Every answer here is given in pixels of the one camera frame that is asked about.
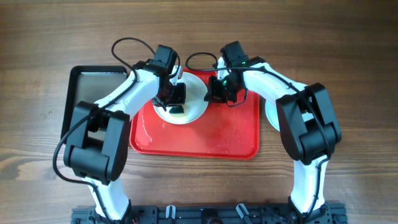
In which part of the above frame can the green yellow sponge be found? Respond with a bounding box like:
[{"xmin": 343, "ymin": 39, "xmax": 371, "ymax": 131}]
[{"xmin": 169, "ymin": 105, "xmax": 184, "ymax": 114}]

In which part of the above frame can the white round plate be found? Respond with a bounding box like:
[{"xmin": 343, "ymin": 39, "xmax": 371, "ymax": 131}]
[{"xmin": 154, "ymin": 72, "xmax": 208, "ymax": 124}]

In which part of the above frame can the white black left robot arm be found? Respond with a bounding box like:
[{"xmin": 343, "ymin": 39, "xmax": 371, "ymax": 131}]
[{"xmin": 59, "ymin": 61, "xmax": 183, "ymax": 223}]

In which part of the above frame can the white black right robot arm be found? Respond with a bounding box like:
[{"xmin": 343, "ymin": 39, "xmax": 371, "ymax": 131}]
[{"xmin": 205, "ymin": 56, "xmax": 342, "ymax": 222}]

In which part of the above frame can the red plastic tray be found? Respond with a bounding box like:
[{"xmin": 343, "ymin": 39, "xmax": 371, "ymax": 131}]
[{"xmin": 129, "ymin": 67, "xmax": 261, "ymax": 160}]

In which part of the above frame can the black water tray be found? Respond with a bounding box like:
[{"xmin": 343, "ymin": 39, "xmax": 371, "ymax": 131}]
[{"xmin": 61, "ymin": 65, "xmax": 127, "ymax": 136}]

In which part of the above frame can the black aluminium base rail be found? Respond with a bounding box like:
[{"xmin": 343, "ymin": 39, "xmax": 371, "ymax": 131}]
[{"xmin": 70, "ymin": 202, "xmax": 348, "ymax": 224}]

